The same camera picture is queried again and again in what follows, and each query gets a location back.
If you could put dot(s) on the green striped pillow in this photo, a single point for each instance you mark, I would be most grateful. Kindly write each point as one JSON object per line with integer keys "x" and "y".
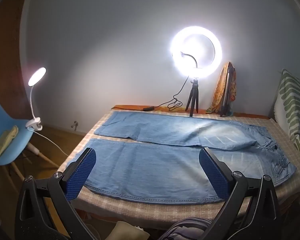
{"x": 292, "y": 100}

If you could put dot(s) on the folded black stand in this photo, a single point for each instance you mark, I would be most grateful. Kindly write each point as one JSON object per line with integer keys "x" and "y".
{"x": 226, "y": 97}

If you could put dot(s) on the beige cloth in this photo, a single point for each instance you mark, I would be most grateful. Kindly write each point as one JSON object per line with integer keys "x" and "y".
{"x": 125, "y": 232}

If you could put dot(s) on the brown wooden door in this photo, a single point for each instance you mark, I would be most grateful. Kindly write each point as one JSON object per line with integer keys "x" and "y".
{"x": 5, "y": 55}

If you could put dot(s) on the beige checkered blanket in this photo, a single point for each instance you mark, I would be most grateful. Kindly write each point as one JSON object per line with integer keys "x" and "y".
{"x": 277, "y": 135}

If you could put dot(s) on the yellow-green cloth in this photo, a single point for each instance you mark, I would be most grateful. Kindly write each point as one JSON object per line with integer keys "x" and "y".
{"x": 2, "y": 142}

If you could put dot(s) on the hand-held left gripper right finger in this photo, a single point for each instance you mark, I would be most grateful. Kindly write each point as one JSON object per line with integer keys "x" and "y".
{"x": 213, "y": 172}

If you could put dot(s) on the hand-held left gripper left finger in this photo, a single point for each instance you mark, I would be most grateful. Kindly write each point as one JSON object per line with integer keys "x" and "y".
{"x": 81, "y": 172}

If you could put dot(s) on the grey backpack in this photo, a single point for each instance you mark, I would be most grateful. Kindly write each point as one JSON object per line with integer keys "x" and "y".
{"x": 187, "y": 230}

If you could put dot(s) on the orange patterned cloth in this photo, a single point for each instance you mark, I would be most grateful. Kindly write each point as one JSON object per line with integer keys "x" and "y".
{"x": 220, "y": 90}

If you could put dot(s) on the blue denim pants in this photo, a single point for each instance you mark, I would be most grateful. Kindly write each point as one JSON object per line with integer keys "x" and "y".
{"x": 152, "y": 165}

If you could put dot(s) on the small wall fitting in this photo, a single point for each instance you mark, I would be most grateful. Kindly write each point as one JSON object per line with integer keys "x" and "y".
{"x": 75, "y": 125}

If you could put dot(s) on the white clip lamp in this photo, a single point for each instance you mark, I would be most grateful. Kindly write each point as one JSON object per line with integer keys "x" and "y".
{"x": 37, "y": 76}

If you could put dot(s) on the black gooseneck phone holder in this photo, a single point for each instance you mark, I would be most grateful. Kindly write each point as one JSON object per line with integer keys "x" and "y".
{"x": 193, "y": 58}

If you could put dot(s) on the blue plastic chair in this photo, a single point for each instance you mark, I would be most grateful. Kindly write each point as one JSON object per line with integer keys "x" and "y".
{"x": 5, "y": 120}

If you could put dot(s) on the orange bed sheet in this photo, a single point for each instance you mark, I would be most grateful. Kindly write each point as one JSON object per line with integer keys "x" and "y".
{"x": 130, "y": 107}

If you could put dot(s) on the black mini tripod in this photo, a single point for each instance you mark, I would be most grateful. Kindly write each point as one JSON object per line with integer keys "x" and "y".
{"x": 193, "y": 97}

